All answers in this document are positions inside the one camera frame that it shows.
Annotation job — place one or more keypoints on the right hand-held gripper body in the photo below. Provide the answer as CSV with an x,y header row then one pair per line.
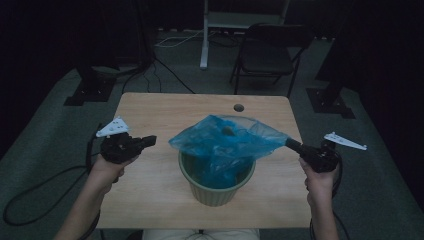
x,y
321,156

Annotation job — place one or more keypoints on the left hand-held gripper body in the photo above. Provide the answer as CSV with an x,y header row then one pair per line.
x,y
116,148

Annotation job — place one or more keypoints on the blue plastic bag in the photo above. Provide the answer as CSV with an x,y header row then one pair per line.
x,y
226,146

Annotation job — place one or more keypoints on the green plastic bin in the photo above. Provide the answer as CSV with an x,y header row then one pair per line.
x,y
213,195

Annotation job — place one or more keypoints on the person's left hand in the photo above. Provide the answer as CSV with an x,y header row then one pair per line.
x,y
108,170

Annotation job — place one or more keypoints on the person's right hand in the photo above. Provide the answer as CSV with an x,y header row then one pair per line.
x,y
318,185

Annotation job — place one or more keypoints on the black folding chair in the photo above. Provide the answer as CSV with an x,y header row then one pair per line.
x,y
266,55

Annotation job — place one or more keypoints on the person's light clothing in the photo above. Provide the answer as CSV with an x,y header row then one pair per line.
x,y
200,234

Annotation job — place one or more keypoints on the white metal stand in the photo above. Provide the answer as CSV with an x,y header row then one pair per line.
x,y
205,43

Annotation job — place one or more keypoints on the black stand with base plate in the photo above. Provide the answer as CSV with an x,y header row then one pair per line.
x,y
328,100
91,90

